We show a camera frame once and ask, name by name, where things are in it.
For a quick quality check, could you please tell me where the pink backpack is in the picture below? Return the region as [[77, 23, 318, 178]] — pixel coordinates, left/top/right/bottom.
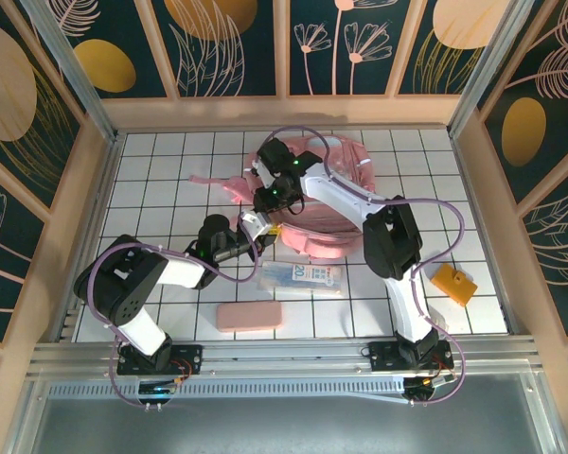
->
[[188, 134, 378, 260]]

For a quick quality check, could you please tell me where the clear plastic supplies pack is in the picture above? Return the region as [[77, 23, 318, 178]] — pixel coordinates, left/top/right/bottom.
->
[[257, 260, 345, 297]]

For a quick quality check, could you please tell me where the pink pencil case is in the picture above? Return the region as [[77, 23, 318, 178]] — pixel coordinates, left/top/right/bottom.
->
[[216, 301, 284, 335]]

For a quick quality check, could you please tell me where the orange wallet notebook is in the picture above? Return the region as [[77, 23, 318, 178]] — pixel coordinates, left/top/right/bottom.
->
[[430, 262, 479, 308]]

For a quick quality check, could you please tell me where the grey metal panel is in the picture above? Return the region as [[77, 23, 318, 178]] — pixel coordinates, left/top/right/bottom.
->
[[7, 372, 568, 454]]

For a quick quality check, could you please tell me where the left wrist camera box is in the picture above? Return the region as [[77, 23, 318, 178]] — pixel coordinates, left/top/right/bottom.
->
[[239, 210, 271, 237]]

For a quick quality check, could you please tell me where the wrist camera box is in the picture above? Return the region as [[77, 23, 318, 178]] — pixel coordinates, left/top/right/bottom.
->
[[250, 160, 276, 191], [239, 210, 271, 237]]

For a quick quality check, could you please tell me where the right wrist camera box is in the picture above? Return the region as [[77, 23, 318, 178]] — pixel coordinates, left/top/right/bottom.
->
[[250, 160, 276, 191]]

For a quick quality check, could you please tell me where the aluminium mounting rail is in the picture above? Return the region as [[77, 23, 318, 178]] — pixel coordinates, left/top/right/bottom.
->
[[27, 336, 543, 379]]

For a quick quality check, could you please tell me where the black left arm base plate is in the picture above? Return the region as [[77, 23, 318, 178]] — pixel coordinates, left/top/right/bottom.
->
[[116, 343, 204, 376]]

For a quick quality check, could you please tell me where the slotted grey cable duct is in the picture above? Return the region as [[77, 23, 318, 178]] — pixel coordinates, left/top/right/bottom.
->
[[46, 381, 408, 398]]

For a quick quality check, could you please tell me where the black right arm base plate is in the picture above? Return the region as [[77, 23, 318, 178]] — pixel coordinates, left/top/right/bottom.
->
[[367, 338, 455, 373]]

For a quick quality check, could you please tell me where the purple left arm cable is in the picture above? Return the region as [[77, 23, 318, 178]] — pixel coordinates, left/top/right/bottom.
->
[[87, 236, 261, 410]]

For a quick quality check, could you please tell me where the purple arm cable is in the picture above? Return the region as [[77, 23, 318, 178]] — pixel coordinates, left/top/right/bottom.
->
[[87, 236, 261, 410], [262, 125, 466, 409]]

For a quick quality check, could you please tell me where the aluminium frame post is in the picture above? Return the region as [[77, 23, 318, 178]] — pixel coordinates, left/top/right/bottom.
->
[[447, 0, 537, 139], [21, 0, 120, 144]]

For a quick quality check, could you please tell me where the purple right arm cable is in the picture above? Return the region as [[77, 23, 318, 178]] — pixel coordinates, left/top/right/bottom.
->
[[262, 125, 466, 409]]

